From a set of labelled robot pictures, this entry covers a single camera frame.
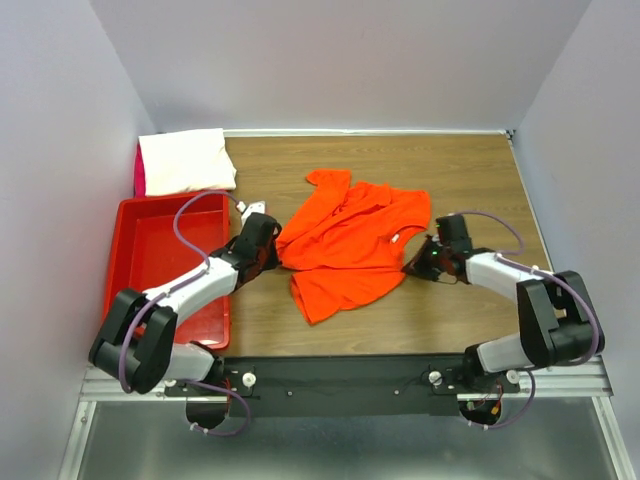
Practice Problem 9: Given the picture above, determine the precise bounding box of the red plastic bin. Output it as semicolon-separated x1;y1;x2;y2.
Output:
103;193;231;350

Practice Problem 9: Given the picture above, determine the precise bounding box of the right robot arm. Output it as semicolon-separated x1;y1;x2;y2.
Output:
402;213;605;387

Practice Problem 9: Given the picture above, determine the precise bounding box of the folded white t-shirt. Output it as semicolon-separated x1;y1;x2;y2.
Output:
138;129;237;197

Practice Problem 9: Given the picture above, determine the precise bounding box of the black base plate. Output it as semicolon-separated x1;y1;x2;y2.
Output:
154;353;521;419

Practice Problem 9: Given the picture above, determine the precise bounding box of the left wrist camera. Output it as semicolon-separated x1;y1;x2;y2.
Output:
236;201;266;217

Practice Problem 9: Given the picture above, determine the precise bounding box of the orange t-shirt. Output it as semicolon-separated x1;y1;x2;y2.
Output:
276;169;431;325

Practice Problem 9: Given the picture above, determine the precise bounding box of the folded pink t-shirt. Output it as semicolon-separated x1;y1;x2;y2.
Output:
133;145;146;198

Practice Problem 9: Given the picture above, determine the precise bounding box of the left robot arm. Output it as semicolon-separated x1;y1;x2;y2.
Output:
88;213;281;394

